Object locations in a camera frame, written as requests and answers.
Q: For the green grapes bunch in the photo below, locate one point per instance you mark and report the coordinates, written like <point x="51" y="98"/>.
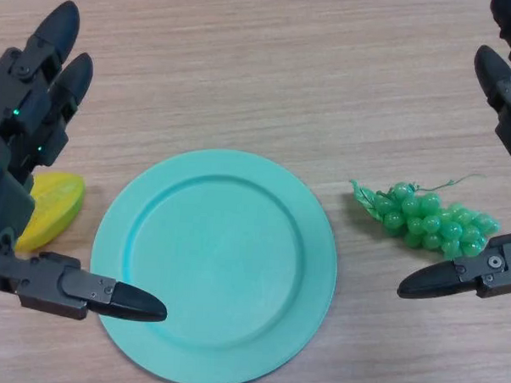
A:
<point x="424" y="220"/>

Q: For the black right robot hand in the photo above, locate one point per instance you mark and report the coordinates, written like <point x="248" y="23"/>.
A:
<point x="489" y="269"/>

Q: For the green round plate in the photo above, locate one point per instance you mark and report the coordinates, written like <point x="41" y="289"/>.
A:
<point x="218" y="266"/>

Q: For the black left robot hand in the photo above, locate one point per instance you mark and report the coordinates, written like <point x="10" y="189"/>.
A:
<point x="22" y="105"/>

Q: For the yellow starfruit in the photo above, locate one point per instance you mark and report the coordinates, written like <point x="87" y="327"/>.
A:
<point x="55" y="204"/>

